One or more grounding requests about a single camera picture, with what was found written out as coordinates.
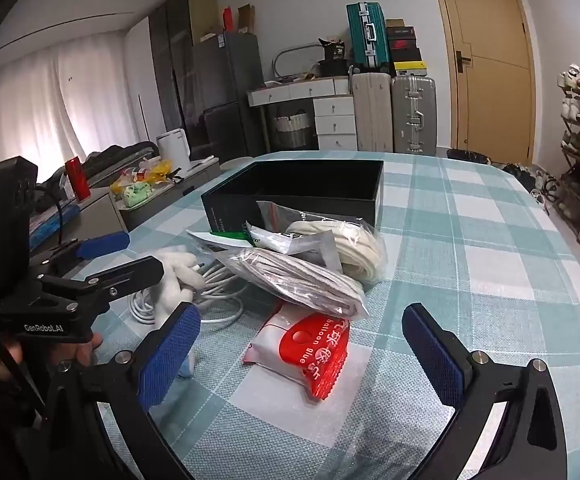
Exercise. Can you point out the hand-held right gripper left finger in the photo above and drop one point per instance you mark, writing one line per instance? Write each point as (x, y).
(169, 355)

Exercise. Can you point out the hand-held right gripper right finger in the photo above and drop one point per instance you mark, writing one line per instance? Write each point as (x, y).
(435, 355)

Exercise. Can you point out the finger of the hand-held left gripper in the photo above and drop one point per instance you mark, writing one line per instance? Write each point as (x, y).
(104, 243)
(129, 272)

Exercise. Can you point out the white soft cloth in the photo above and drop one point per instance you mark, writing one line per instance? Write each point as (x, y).
(179, 265)

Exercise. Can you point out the red and white packet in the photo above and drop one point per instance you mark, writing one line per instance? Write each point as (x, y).
(320, 360)

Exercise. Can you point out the silver foil packet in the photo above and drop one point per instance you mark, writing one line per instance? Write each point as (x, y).
(317, 251)

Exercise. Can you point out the black cardboard box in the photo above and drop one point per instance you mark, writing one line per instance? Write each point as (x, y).
(320, 200)

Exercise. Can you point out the grey side table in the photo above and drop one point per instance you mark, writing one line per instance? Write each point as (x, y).
(104, 210)

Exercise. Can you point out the blue packet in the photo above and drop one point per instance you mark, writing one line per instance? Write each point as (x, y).
(49, 227)

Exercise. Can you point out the light green bag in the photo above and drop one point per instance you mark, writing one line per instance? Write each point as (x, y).
(137, 195)

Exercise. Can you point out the red bottle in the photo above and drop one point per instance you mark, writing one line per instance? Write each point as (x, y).
(77, 177)

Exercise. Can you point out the green and white packet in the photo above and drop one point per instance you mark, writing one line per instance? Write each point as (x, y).
(209, 240)

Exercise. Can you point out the dark clothing pile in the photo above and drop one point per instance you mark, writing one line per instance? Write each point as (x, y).
(114, 157)

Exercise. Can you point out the yellow plastic bag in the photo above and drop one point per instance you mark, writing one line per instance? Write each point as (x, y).
(154, 170)

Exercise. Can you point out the teal checked tablecloth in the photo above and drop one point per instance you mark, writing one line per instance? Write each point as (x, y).
(470, 260)

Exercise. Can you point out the white curtain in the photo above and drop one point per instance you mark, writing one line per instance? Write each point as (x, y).
(44, 110)

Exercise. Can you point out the white appliance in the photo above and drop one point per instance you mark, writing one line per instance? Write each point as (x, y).
(172, 147)

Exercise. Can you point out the grey refrigerator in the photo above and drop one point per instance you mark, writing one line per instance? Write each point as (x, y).
(229, 100)

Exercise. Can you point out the dark glass cabinet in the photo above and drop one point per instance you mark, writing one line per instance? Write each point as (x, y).
(169, 60)

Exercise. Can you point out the pile of floor shoes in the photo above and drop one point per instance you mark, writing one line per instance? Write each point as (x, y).
(530, 180)

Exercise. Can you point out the grey and white laundry basket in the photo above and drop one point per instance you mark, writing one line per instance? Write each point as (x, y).
(292, 130)

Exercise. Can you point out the silver suitcase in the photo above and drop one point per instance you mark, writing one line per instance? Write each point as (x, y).
(415, 115)

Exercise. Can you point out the beige suitcase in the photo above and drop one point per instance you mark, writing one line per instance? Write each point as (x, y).
(372, 110)

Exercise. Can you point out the large brown cardboard box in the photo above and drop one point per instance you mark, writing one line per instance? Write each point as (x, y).
(202, 10)

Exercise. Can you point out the red paper bag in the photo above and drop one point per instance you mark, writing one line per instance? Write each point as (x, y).
(228, 20)

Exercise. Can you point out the white dressing desk with drawers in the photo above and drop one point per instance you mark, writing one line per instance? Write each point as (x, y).
(335, 115)

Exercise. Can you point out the flat cardboard box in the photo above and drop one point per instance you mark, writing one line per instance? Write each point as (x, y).
(246, 20)

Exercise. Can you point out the oval mirror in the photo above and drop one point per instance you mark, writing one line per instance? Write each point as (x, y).
(295, 57)

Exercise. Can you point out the yellow and black shoe box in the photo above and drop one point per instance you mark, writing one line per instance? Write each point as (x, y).
(410, 70)

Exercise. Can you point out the black storage box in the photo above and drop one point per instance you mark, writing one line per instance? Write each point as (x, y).
(332, 67)

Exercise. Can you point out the tan wooden door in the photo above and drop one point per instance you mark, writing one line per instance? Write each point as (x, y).
(490, 60)

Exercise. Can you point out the black paper bag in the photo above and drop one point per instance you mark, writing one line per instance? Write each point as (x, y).
(335, 50)

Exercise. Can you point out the black shoe box red logo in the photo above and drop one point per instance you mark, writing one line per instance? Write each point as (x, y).
(404, 44)

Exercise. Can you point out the teal suitcase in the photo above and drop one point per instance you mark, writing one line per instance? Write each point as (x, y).
(365, 35)

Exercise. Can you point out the brown cardboard shoe box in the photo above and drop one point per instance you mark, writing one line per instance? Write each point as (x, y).
(395, 23)

